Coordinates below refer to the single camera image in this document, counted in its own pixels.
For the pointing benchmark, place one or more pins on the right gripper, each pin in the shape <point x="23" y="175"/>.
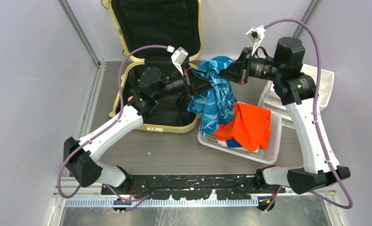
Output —
<point x="233" y="72"/>

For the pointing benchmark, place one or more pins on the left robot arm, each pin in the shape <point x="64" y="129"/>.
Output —
<point x="82" y="155"/>

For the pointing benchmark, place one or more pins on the orange garment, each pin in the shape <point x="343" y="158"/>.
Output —
<point x="251" y="127"/>

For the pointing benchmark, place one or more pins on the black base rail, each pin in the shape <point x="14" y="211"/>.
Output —
<point x="191" y="186"/>

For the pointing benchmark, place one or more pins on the blue patterned garment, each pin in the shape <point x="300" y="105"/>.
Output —
<point x="215" y="106"/>

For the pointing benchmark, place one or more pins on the blue cloth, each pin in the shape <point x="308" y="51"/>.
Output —
<point x="232" y="143"/>

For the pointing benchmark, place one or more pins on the white perforated plastic basket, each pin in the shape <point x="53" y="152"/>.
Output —
<point x="266" y="156"/>

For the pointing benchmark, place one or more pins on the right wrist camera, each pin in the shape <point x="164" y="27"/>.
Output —
<point x="256" y="36"/>

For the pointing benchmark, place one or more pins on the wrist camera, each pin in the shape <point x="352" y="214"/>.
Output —
<point x="178" y="57"/>
<point x="256" y="36"/>

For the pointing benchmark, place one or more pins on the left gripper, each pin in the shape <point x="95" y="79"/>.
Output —
<point x="195" y="83"/>

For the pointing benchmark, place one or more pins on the slotted metal cable duct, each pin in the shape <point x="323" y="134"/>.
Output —
<point x="102" y="202"/>

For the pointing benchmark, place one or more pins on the yellow hard-shell suitcase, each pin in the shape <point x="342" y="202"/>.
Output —
<point x="146" y="28"/>

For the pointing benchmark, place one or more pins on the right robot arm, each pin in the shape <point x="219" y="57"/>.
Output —
<point x="297" y="92"/>

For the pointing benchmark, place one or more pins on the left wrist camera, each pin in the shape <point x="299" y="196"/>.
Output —
<point x="178" y="57"/>

